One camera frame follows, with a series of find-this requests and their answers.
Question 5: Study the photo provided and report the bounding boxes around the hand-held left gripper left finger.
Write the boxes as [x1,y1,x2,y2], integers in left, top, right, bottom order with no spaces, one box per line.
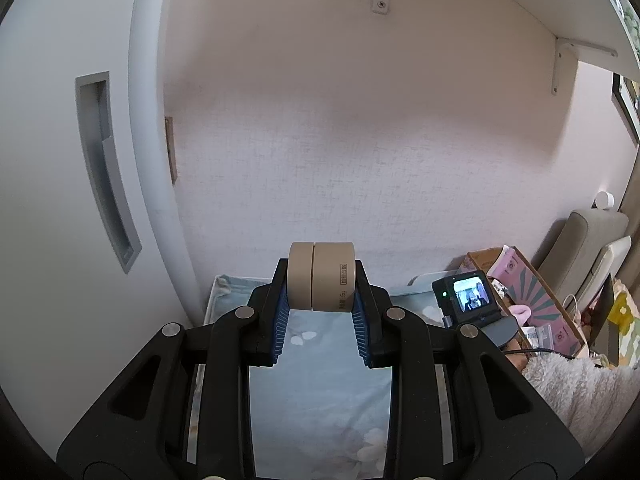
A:
[57,259,291,480]

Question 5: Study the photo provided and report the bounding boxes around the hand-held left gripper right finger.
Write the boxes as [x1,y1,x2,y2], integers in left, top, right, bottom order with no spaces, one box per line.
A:
[351,260,585,480]

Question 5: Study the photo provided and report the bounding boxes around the narrow beige tape roll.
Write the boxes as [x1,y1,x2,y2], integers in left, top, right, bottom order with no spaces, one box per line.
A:
[286,242,315,311]

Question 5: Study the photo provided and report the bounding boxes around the person's right forearm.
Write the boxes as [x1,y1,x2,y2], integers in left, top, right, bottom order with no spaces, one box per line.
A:
[520,352,640,461]

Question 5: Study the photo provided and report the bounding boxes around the pink teal cardboard box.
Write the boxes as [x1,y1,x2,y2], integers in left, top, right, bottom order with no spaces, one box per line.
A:
[452,245,590,361]

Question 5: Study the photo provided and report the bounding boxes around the clear plastic packet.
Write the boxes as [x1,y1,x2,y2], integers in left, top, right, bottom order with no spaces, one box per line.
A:
[525,327,557,350]

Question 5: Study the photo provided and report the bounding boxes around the grey padded headboard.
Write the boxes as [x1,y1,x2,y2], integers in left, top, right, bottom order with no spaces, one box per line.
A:
[535,208,630,301]

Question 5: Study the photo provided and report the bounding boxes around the black laptop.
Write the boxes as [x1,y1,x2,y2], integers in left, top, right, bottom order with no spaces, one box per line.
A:
[590,275,616,363]

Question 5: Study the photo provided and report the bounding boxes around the white cushion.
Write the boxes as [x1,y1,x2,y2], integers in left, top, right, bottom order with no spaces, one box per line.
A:
[570,235,633,311]

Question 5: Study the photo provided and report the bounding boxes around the yellow floral blanket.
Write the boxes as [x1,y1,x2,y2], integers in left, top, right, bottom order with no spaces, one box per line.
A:
[607,280,640,368]

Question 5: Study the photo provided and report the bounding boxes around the beige curtain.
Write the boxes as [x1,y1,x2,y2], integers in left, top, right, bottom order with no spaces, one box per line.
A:
[617,147,640,241]

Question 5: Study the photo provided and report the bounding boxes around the white sliding door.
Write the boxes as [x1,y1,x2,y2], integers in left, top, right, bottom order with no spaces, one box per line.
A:
[0,0,206,461]

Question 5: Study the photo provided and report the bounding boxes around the black cable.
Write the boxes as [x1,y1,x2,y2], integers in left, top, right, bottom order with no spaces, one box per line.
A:
[502,345,581,361]

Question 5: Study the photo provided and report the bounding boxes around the wooden wall plate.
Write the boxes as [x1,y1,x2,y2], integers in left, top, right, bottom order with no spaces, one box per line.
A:
[165,116,179,186]

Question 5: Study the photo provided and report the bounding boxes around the grey recessed door handle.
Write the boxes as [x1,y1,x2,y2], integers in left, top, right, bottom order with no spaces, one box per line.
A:
[75,71,142,275]

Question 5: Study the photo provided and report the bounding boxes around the dark picture frame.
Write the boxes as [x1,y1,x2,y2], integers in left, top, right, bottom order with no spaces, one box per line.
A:
[611,72,640,148]

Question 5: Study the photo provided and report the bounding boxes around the large white shelf bracket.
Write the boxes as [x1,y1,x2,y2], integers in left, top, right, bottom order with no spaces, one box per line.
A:
[551,37,618,96]

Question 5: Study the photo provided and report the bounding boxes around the white wall shelf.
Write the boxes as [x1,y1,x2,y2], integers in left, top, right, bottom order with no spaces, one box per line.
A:
[450,0,640,73]

